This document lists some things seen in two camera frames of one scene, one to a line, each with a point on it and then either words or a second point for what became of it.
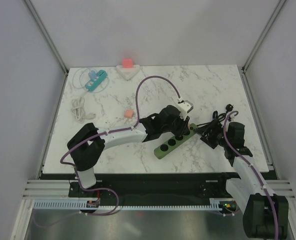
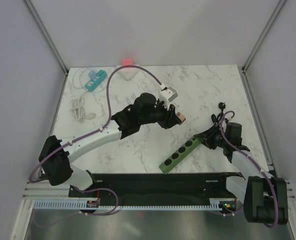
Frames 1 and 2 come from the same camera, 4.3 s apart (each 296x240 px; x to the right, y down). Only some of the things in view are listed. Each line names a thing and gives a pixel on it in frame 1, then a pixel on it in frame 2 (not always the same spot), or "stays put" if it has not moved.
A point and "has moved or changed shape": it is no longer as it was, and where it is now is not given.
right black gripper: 215,127 stays put
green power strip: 175,142 to 186,149
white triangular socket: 128,73 stays put
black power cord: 229,107 has moved or changed shape
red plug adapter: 127,63 stays put
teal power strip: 101,75 stays put
